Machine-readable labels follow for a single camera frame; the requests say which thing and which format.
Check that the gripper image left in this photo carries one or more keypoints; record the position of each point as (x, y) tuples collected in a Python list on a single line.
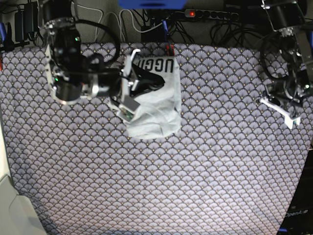
[(147, 82)]

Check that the beige plastic bin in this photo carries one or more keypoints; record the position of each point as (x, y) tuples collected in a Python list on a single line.
[(17, 215)]

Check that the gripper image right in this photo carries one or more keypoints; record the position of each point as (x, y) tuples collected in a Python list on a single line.
[(288, 94)]

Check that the blue box overhead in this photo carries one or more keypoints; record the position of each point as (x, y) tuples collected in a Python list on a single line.
[(152, 4)]

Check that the black box under table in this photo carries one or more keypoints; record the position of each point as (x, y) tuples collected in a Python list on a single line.
[(156, 35)]

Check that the black OpenArm case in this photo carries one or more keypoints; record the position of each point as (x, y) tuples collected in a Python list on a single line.
[(299, 217)]

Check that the fan-patterned tablecloth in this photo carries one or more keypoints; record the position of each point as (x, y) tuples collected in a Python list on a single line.
[(231, 169)]

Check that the grey T-shirt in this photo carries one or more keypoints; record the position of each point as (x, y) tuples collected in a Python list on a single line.
[(159, 113)]

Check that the robot arm image right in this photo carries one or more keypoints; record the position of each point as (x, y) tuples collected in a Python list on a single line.
[(289, 34)]

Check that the black power strip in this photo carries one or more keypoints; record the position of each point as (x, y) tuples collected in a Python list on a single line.
[(213, 15)]

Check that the red black table clamp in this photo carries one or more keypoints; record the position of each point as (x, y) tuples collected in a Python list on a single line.
[(170, 50)]

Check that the black power adapter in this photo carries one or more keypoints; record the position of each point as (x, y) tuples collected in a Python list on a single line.
[(26, 22)]

